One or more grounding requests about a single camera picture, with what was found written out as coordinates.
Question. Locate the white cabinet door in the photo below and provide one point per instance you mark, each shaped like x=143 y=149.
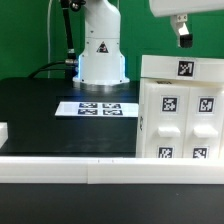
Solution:
x=204 y=122
x=166 y=120

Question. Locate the white fence rail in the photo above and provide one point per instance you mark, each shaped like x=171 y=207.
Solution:
x=3 y=133
x=110 y=170

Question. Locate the white left fence rail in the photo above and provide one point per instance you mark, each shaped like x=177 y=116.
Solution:
x=3 y=133

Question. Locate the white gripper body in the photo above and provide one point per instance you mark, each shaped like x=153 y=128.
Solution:
x=161 y=8

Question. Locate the white marker base sheet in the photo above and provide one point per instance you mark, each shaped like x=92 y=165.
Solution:
x=96 y=109

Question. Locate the white cabinet body box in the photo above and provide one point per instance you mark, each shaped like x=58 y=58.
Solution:
x=142 y=128

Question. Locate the white front fence rail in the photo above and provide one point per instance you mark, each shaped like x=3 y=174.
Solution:
x=110 y=170

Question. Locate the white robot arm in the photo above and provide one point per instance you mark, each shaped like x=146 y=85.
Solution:
x=101 y=64

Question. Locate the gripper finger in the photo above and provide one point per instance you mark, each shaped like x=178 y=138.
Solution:
x=179 y=25

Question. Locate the white cabinet top block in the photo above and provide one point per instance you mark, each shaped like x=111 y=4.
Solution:
x=183 y=68

